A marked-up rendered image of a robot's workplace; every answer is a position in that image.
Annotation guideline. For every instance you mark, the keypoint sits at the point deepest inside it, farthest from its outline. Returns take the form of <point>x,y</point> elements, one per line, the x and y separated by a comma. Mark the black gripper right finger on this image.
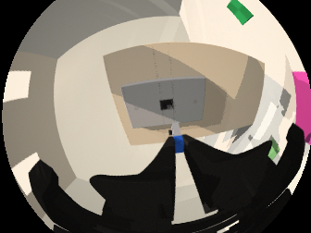
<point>214,171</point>

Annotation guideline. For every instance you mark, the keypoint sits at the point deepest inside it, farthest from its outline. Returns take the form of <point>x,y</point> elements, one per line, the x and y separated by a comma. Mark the small green block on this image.
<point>274,150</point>

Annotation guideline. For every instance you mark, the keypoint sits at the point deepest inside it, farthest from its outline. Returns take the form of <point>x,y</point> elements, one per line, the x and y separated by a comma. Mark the magenta flat square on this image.
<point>303,103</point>

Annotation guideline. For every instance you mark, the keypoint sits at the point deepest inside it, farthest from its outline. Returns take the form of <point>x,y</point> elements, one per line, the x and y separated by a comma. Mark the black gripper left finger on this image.
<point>155,184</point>

